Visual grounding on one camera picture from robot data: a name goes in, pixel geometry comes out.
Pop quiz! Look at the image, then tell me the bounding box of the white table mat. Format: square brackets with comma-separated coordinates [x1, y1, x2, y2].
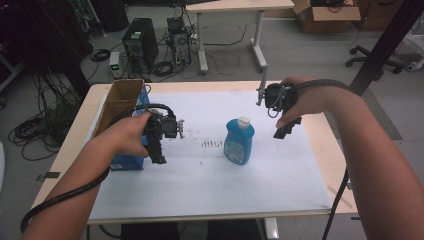
[89, 89, 333, 222]

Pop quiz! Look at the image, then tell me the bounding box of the grey floor mat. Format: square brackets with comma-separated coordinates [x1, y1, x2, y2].
[324, 87, 404, 141]

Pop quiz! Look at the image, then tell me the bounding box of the black computer tower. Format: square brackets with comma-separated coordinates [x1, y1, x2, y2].
[121, 17, 160, 74]

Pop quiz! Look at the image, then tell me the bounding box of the black tape piece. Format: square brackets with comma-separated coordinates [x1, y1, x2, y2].
[35, 171, 62, 183]

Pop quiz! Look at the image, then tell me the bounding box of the person's right hand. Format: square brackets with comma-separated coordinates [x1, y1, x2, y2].
[275, 75, 338, 130]

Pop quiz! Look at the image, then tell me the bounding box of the white-legged desk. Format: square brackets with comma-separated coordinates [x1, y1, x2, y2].
[185, 0, 296, 75]

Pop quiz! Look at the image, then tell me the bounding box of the blue bottle with white cap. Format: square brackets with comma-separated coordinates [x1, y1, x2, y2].
[223, 115, 256, 166]

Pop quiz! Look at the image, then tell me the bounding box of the white table leg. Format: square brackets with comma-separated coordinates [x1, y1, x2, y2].
[264, 217, 280, 240]

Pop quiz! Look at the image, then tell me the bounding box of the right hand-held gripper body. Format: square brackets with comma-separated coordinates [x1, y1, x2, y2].
[255, 64, 299, 115]

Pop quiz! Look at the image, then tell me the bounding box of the black metal post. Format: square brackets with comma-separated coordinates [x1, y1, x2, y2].
[349, 0, 424, 97]

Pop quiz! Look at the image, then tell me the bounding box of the black office chair base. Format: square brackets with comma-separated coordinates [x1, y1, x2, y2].
[345, 44, 405, 75]

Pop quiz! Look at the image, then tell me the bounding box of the black cable bundle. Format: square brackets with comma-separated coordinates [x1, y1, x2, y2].
[7, 71, 83, 162]

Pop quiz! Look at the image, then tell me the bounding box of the dark curtain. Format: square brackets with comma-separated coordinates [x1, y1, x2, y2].
[0, 0, 93, 99]

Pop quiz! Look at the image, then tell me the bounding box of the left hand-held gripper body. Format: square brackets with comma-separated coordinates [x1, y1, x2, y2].
[145, 112, 186, 141]

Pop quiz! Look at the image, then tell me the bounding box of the small white device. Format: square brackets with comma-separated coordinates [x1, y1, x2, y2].
[108, 50, 122, 80]

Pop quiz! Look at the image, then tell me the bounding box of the person's left hand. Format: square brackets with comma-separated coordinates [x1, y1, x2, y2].
[98, 111, 153, 159]

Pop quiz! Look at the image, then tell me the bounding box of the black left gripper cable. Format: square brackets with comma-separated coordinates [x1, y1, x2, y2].
[19, 103, 177, 234]

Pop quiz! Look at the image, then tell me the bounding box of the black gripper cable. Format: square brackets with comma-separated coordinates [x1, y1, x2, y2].
[267, 78, 359, 240]
[19, 103, 177, 234]

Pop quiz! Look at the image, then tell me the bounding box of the open computer tower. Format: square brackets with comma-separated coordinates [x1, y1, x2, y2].
[167, 16, 193, 67]

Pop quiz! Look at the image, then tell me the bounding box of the blue cardboard box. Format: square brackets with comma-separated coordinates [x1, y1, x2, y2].
[91, 78, 152, 172]

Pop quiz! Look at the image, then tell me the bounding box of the small black cable coil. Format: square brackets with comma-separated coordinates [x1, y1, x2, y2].
[89, 48, 112, 63]

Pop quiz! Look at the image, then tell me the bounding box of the open brown cardboard box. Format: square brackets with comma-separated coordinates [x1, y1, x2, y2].
[292, 0, 362, 34]

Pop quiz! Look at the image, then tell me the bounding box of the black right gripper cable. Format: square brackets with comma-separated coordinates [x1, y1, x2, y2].
[267, 78, 359, 240]

